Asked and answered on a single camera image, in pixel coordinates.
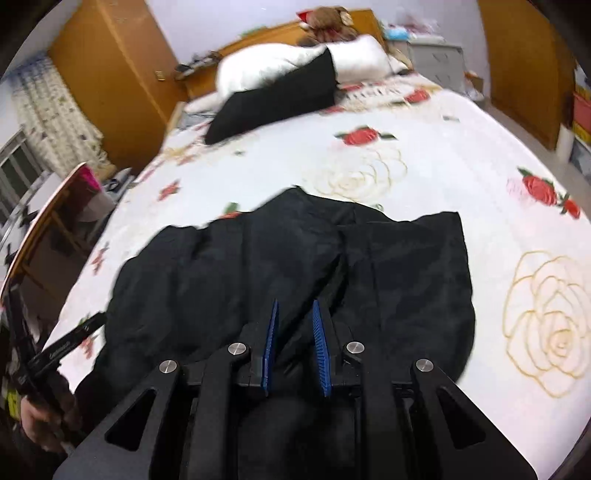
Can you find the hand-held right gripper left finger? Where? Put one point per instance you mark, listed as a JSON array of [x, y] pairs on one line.
[[270, 350]]

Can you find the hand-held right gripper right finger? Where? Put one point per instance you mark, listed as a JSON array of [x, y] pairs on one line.
[[322, 350]]

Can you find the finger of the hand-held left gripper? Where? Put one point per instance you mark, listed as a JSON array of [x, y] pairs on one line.
[[69, 342], [19, 332]]

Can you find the black hooded puffer jacket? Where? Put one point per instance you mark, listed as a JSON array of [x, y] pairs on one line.
[[277, 258]]

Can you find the person's left hand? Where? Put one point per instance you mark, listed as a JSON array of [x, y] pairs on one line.
[[34, 424]]

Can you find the wooden folding table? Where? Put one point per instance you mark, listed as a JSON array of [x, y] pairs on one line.
[[51, 221]]

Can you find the window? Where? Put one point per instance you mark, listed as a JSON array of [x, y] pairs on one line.
[[18, 175]]

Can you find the bed with floral sheet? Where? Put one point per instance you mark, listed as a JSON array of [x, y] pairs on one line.
[[415, 184]]

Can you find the patterned curtain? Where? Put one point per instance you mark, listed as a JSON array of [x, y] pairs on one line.
[[55, 115]]

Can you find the black pillow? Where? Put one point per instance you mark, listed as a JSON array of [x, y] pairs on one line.
[[277, 106]]

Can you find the wooden wardrobe beside curtain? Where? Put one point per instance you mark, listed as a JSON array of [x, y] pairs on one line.
[[115, 78]]

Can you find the large white pillow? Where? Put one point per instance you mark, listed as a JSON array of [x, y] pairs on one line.
[[272, 62]]

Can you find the clutter on headboard shelf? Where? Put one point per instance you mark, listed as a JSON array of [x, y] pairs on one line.
[[198, 64]]

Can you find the small cardboard box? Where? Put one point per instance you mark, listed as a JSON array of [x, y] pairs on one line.
[[474, 84]]

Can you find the grey drawer cabinet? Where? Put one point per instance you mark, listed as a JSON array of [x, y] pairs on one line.
[[436, 62]]

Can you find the wooden bed headboard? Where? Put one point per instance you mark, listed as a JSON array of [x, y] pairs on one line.
[[277, 34]]

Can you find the white roll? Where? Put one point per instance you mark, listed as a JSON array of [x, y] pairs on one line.
[[564, 141]]

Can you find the clear storage bin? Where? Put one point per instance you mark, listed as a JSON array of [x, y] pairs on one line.
[[581, 157]]

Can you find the teal tissue box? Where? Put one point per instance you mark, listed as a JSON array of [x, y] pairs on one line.
[[398, 34]]

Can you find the brown teddy bear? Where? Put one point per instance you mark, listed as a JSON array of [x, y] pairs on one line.
[[330, 25]]

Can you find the red plastic container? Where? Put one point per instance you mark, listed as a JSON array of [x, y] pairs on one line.
[[582, 113]]

